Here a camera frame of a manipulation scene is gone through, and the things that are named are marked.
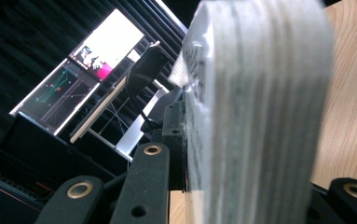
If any white desk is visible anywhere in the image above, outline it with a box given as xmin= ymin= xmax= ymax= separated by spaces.
xmin=69 ymin=76 xmax=171 ymax=162

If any computer monitor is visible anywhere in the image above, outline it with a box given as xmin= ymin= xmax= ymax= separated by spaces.
xmin=9 ymin=8 xmax=145 ymax=137

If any dark curtain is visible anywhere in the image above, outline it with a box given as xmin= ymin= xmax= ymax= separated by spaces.
xmin=0 ymin=0 xmax=188 ymax=147

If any white picture book green leaf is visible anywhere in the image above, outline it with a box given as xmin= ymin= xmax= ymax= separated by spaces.
xmin=168 ymin=0 xmax=336 ymax=224

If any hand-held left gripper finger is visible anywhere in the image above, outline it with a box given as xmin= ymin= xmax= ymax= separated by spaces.
xmin=161 ymin=102 xmax=186 ymax=191

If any black folding chair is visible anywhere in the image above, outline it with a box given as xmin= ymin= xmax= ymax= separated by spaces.
xmin=126 ymin=46 xmax=185 ymax=133

